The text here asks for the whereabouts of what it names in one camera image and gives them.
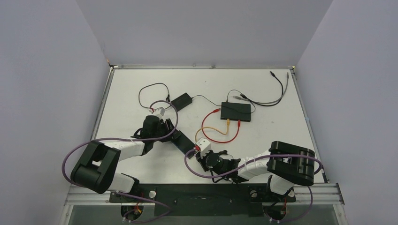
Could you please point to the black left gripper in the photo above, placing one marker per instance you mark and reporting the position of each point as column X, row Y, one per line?
column 167, row 125

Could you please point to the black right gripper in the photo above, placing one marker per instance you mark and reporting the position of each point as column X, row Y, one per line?
column 202, row 159

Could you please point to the black network switch box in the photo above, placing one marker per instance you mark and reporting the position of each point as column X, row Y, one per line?
column 236, row 111

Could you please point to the black ribbed power adapter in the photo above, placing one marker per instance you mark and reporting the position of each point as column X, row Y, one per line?
column 182, row 142

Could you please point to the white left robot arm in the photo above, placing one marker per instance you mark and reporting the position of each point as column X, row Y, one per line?
column 96, row 168

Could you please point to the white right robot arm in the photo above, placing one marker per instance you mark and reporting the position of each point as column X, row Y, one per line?
column 287, row 164

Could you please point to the small black power brick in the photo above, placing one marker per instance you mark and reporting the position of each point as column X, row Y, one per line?
column 182, row 101

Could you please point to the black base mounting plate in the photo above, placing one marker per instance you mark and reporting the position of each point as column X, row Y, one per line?
column 213, row 199

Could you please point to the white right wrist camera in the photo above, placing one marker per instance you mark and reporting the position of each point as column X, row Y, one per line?
column 204, row 146

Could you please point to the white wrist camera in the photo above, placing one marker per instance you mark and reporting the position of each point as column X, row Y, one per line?
column 159, row 112
column 204, row 146

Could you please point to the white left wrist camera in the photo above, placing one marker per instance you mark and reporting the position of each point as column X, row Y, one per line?
column 159, row 112

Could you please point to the aluminium frame rail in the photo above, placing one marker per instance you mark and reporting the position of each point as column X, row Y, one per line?
column 323, row 194

